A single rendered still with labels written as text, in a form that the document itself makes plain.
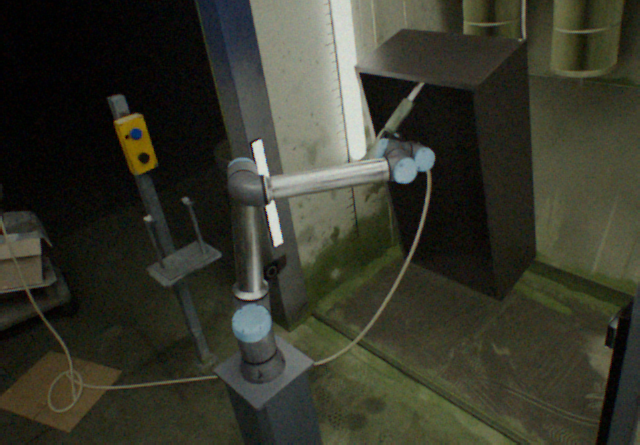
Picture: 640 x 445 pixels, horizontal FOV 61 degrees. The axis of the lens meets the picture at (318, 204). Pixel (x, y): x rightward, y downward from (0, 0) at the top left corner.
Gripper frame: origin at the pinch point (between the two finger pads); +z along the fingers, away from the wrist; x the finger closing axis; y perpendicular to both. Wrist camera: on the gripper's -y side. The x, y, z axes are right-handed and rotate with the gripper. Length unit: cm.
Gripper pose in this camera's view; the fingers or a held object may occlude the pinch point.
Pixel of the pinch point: (389, 139)
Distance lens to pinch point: 243.3
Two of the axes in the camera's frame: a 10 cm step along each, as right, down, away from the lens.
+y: 8.2, 4.6, 3.4
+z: -2.1, -3.0, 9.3
